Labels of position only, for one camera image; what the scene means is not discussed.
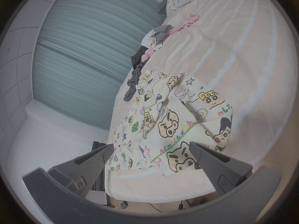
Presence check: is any bed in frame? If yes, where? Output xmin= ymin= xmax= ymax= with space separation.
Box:
xmin=105 ymin=0 xmax=299 ymax=205

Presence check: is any white printed pyjama top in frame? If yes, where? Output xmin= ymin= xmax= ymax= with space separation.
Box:
xmin=108 ymin=70 xmax=234 ymax=173

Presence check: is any white and grey garment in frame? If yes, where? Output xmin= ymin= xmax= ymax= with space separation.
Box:
xmin=141 ymin=24 xmax=174 ymax=51

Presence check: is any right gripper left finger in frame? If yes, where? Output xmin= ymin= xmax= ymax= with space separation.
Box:
xmin=50 ymin=144 xmax=115 ymax=199

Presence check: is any blue-green curtain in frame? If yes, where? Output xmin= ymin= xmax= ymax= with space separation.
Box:
xmin=33 ymin=43 xmax=128 ymax=130
xmin=37 ymin=0 xmax=167 ymax=76

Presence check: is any pink garment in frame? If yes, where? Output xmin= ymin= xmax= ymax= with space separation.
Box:
xmin=141 ymin=14 xmax=200 ymax=62

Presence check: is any dark grey garment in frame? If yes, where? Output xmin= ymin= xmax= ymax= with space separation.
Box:
xmin=123 ymin=62 xmax=147 ymax=102

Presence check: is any grey bedside table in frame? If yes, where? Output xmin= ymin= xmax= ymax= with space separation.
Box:
xmin=158 ymin=0 xmax=169 ymax=24

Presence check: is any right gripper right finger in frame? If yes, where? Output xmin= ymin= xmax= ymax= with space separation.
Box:
xmin=189 ymin=141 xmax=254 ymax=199

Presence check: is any black garment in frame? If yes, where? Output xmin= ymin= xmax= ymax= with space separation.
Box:
xmin=131 ymin=46 xmax=149 ymax=68

